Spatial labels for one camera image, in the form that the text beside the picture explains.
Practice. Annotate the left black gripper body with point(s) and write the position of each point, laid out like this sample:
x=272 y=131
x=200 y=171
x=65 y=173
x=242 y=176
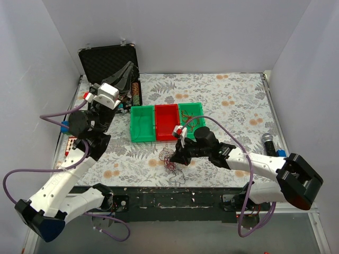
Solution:
x=116 y=86

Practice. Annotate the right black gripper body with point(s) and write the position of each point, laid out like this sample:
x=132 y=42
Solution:
x=184 y=149

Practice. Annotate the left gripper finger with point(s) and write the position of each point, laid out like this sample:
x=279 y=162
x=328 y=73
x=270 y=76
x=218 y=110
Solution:
x=126 y=80
x=114 y=79

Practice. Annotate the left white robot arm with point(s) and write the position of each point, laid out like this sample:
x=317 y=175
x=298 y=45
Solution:
x=48 y=210

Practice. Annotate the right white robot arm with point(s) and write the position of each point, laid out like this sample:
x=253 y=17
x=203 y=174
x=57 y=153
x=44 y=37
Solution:
x=291 y=179

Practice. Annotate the black poker chip case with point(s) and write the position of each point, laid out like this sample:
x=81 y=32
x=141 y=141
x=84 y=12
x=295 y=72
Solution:
x=101 y=63

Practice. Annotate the right green bin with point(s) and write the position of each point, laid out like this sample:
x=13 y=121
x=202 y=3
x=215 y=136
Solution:
x=188 y=111

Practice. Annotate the green bin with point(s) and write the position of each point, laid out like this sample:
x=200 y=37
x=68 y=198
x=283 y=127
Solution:
x=188 y=111
x=142 y=124

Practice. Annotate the red window toy brick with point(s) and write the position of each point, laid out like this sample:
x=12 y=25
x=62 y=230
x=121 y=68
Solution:
x=69 y=145

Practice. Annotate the left green bin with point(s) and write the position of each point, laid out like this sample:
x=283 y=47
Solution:
x=142 y=124

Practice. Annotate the blue toy brick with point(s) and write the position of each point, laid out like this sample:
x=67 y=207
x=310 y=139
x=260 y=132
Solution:
x=65 y=126

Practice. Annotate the red bin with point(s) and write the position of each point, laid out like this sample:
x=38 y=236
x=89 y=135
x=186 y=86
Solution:
x=166 y=119

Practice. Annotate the floral table mat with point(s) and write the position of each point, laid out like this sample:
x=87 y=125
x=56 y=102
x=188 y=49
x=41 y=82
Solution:
x=238 y=111

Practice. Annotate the black microphone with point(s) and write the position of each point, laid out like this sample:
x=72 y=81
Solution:
x=267 y=140

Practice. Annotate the small blue block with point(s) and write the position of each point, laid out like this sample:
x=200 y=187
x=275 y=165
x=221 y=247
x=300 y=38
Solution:
x=281 y=153

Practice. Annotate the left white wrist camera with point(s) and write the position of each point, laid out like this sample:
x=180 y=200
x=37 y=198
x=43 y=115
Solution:
x=108 y=96

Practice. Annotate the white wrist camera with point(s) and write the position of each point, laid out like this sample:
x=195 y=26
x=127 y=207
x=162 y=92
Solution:
x=108 y=96
x=180 y=132

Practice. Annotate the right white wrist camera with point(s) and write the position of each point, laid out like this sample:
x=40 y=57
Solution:
x=180 y=132

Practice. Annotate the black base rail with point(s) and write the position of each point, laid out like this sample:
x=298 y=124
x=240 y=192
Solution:
x=167 y=204

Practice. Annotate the aluminium frame rail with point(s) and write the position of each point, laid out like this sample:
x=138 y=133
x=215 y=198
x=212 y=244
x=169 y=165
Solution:
x=285 y=209

